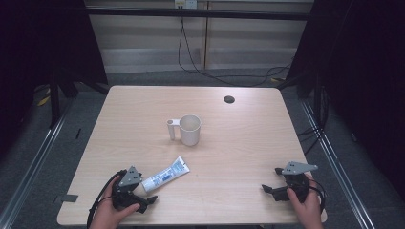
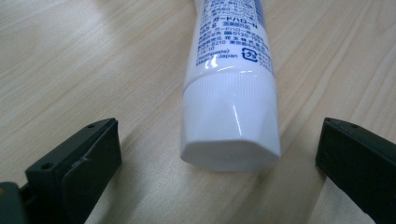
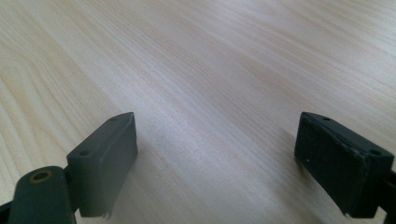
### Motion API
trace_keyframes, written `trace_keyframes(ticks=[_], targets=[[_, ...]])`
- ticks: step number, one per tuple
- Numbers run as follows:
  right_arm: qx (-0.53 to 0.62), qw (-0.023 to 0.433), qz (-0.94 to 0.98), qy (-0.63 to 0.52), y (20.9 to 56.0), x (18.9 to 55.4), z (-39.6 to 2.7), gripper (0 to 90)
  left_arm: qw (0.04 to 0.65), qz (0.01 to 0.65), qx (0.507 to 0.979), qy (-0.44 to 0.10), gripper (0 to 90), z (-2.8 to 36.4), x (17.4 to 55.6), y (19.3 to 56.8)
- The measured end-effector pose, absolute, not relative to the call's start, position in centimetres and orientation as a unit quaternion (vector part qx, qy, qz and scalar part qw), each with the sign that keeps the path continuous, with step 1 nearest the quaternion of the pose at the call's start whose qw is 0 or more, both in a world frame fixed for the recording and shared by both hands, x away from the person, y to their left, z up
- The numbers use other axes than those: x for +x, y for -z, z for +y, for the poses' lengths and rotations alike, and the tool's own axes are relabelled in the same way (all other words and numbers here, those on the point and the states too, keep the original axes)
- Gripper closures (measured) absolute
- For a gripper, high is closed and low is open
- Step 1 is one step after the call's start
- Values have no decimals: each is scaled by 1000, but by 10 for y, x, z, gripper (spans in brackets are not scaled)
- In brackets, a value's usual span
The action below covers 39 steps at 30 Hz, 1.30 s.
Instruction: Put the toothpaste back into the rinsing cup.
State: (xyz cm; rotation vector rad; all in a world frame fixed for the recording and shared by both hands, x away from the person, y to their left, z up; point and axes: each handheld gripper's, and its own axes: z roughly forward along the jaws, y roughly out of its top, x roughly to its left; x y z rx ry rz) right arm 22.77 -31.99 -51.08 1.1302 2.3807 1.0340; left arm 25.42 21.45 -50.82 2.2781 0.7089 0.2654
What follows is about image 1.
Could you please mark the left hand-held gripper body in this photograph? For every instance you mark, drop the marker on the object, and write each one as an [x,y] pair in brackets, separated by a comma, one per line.
[128,178]

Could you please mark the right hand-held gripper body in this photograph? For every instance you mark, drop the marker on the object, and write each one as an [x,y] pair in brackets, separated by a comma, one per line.
[297,178]

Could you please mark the white and blue toothpaste tube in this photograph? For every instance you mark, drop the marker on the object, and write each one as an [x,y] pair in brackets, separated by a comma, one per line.
[165,174]

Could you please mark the person's right hand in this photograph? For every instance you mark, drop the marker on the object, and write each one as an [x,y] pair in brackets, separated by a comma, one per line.
[307,210]

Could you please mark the person's left hand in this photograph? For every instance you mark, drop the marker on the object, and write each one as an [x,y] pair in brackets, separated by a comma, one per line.
[106,213]

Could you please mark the grey floor tape patch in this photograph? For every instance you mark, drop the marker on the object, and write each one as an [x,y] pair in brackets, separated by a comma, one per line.
[67,198]

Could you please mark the small black floor strip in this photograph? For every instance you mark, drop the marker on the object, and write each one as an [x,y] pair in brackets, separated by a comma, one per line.
[78,133]

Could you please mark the dark round table grommet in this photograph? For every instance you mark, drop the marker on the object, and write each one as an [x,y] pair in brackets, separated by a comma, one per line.
[229,99]

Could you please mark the black metal stand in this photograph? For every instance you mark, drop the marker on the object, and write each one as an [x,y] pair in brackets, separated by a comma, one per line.
[54,101]

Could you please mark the yellow floor marker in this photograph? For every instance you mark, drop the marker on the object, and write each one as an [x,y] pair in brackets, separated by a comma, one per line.
[44,100]

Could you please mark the black curtain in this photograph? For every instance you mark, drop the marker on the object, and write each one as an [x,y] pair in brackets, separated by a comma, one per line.
[38,47]
[366,79]

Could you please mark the black horizontal metal bar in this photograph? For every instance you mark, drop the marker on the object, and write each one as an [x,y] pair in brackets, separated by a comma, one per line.
[197,13]

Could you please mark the metal floor rail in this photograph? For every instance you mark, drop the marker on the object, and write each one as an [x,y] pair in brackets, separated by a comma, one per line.
[30,168]
[342,178]

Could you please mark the white wall socket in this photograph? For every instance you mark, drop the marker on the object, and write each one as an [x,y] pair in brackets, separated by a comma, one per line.
[185,4]

